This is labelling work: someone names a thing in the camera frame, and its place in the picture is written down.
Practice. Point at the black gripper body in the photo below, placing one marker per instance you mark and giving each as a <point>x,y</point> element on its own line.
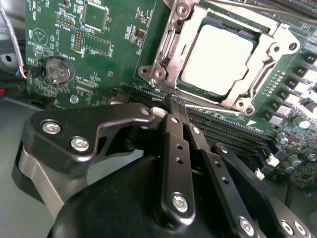
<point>119,210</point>

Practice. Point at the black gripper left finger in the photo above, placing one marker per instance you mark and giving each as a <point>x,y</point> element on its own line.
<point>62,138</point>

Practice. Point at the square silver CPU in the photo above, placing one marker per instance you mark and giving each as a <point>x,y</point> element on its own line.
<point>218,59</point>

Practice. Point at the metal socket cover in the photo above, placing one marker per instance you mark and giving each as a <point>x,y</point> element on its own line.
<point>282,33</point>

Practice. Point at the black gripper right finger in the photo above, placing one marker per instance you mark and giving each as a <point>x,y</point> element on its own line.
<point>219,172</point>

